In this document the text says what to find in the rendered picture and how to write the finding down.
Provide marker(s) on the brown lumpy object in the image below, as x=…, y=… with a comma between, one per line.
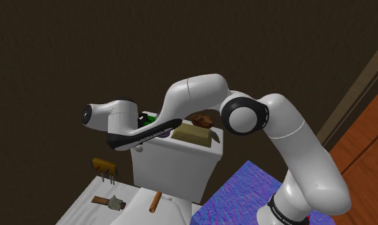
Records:
x=202, y=121

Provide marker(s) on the blue purple patterned robot stand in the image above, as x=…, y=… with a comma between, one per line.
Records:
x=235, y=199

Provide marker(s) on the green object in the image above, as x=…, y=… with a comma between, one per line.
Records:
x=151, y=120

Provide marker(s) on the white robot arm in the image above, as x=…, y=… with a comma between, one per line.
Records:
x=304, y=162

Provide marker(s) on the purple round object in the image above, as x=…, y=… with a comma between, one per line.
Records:
x=164, y=135

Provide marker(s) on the olive tan box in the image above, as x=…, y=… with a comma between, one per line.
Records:
x=191, y=134

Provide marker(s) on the white side table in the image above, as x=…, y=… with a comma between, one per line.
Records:
x=89, y=215

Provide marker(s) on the yellow holder with metal prongs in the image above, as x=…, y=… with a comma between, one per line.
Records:
x=103, y=165

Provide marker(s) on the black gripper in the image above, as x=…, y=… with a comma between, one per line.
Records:
x=142, y=121

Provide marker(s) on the orange brown cylinder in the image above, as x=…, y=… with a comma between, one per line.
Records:
x=155, y=202

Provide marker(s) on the white toilet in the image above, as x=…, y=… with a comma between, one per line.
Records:
x=173, y=168

